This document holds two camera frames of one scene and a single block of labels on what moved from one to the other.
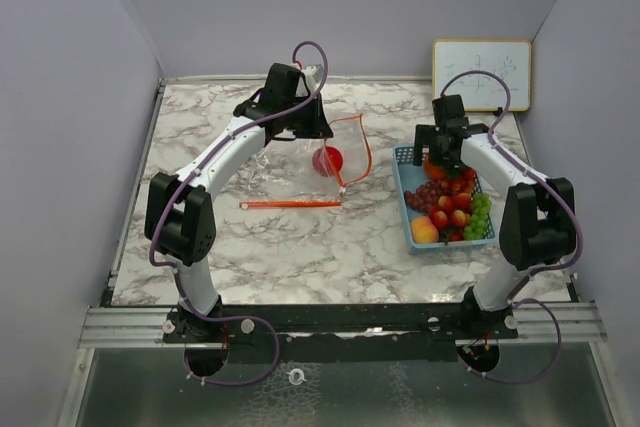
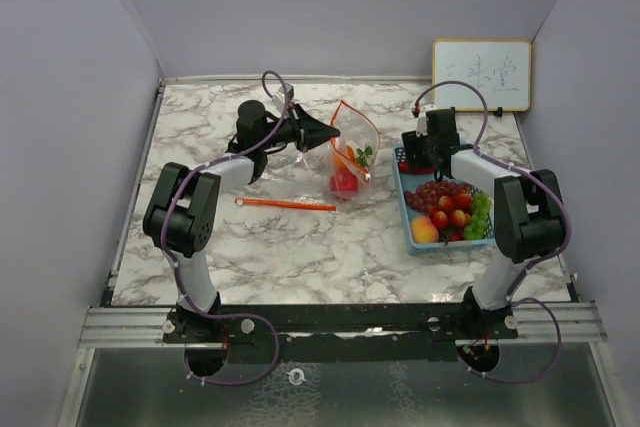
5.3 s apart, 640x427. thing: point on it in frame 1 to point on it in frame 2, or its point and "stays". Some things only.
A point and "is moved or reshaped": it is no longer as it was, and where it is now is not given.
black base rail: [339, 332] stays
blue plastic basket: [409, 177] stays
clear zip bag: [315, 167] is moved or reshaped
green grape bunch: [479, 216] stays
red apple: [327, 161] to [343, 183]
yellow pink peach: [423, 230] stays
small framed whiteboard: [484, 91] stays
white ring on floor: [291, 376] stays
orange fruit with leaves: [433, 171] is moved or reshaped
